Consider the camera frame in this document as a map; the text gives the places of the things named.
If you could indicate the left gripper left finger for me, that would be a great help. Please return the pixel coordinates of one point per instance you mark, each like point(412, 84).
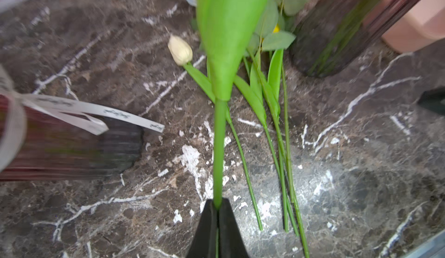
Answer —
point(204, 243)

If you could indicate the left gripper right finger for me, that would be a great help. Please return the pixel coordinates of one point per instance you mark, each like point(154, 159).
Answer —
point(230, 240)

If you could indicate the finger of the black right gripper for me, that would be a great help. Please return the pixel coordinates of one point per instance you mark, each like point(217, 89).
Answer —
point(433, 100)

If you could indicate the yellow artificial tulip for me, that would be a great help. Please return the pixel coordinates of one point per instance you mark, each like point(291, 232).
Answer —
point(262, 94)

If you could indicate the white artificial tulip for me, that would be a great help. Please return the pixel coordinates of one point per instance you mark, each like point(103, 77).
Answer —
point(182, 54)
point(225, 28)

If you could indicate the pink plastic tray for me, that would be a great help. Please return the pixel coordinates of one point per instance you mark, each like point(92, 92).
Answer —
point(407, 25)

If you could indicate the right red glass vase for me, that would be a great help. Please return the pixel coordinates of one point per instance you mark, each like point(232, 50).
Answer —
point(335, 32)

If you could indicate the red glass vase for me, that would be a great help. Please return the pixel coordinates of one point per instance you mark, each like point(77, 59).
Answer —
point(335, 32)
point(51, 138)

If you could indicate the left red glass vase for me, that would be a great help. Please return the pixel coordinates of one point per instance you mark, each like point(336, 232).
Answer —
point(51, 138)

